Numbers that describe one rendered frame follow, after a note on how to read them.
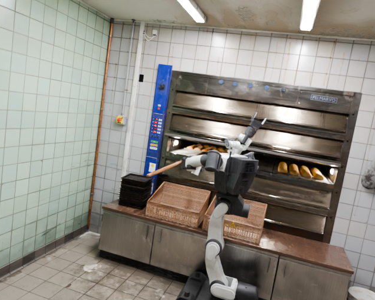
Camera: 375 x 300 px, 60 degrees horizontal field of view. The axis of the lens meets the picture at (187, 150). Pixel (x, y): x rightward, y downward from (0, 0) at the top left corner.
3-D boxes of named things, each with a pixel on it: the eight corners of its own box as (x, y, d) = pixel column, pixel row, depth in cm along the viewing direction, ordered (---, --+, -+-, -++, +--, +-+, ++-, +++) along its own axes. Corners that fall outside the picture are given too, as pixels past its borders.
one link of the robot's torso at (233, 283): (236, 291, 282) (239, 277, 280) (233, 304, 263) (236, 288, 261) (213, 285, 287) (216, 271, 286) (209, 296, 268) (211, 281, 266)
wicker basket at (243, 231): (212, 216, 360) (216, 191, 357) (263, 228, 344) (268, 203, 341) (200, 230, 314) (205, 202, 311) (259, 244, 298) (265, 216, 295)
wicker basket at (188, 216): (160, 203, 376) (163, 180, 372) (208, 215, 362) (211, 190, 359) (144, 215, 329) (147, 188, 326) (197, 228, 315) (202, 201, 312)
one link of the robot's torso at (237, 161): (257, 197, 264) (265, 154, 259) (228, 200, 242) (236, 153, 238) (231, 187, 286) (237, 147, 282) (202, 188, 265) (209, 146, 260)
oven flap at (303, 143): (169, 129, 368) (174, 113, 372) (339, 159, 319) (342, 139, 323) (168, 128, 363) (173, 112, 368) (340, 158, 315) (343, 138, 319)
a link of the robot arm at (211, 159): (206, 170, 257) (219, 169, 247) (198, 166, 252) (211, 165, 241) (209, 156, 261) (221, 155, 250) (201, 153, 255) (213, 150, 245)
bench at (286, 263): (121, 240, 398) (127, 194, 391) (331, 300, 332) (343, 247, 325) (94, 258, 345) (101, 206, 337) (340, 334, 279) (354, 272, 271)
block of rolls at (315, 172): (278, 165, 410) (279, 161, 409) (318, 172, 397) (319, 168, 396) (277, 172, 352) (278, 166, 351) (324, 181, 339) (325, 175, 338)
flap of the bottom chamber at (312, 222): (160, 195, 378) (164, 179, 382) (323, 234, 329) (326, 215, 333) (158, 195, 373) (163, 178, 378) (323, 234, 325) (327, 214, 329)
